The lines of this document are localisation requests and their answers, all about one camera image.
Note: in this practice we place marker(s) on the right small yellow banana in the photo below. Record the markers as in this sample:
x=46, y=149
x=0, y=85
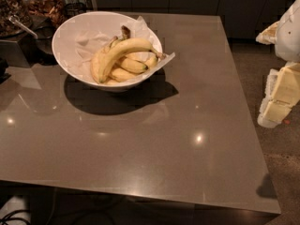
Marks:
x=152, y=61

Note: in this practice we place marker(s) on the glass jar of granola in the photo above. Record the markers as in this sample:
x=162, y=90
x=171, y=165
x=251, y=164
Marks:
x=17, y=9

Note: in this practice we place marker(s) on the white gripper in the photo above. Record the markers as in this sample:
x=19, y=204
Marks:
x=289, y=37

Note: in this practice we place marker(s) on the glass jar of dried fruit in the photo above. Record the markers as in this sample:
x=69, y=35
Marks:
x=52, y=9

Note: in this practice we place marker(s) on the metal scoop handle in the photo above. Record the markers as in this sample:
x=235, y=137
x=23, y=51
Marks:
x=16, y=21

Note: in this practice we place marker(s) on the white ceramic bowl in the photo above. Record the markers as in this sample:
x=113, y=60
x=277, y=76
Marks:
x=68, y=44

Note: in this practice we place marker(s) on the white paper napkin liner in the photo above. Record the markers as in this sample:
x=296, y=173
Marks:
x=139, y=56

